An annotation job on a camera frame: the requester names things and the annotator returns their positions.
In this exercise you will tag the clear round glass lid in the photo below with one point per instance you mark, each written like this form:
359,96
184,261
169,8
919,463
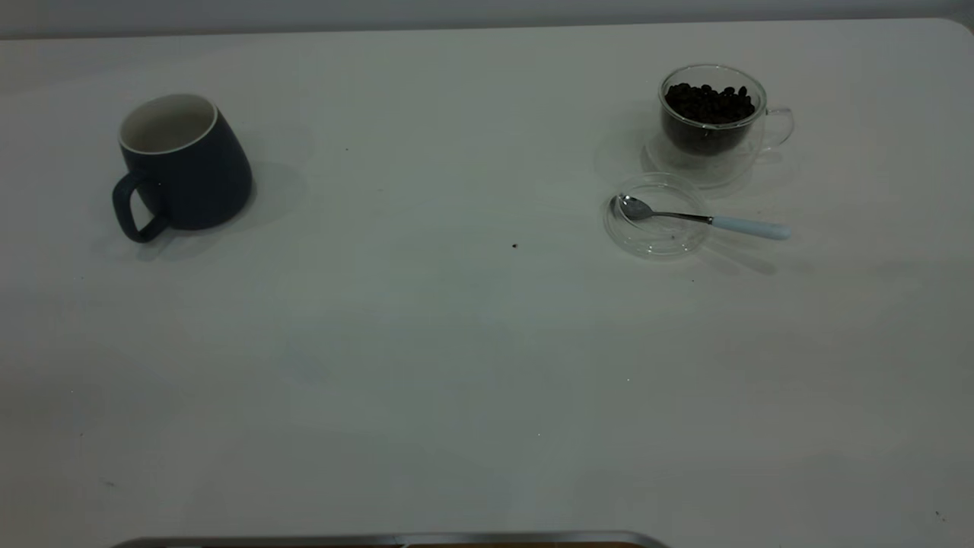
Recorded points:
656,237

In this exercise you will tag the dark blue-grey ceramic mug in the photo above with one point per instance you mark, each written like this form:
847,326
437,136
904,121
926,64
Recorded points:
199,183

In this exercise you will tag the dark roasted coffee beans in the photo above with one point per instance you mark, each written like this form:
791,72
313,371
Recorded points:
708,114

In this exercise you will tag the clear double-wall glass cup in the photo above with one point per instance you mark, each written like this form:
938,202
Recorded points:
749,156

